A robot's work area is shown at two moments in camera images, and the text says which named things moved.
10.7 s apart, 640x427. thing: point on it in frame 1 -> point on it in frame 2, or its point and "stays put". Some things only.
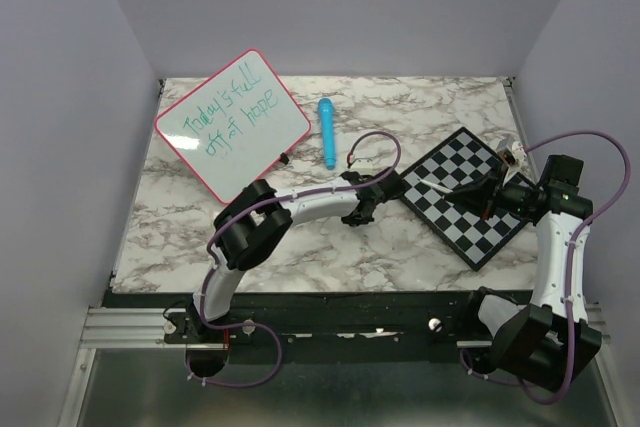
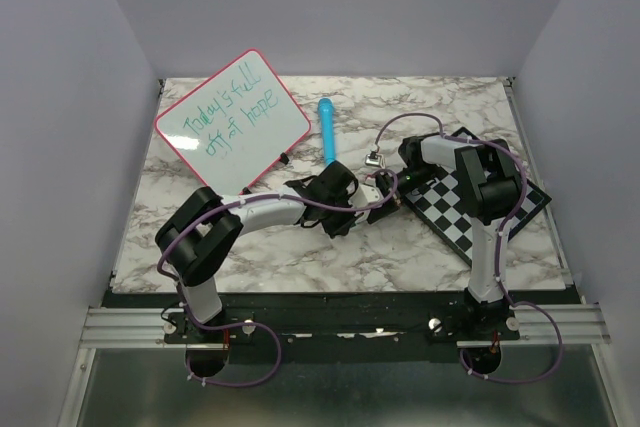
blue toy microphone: [328, 131] stays put
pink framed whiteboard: [236, 125] stays put
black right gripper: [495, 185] -> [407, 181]
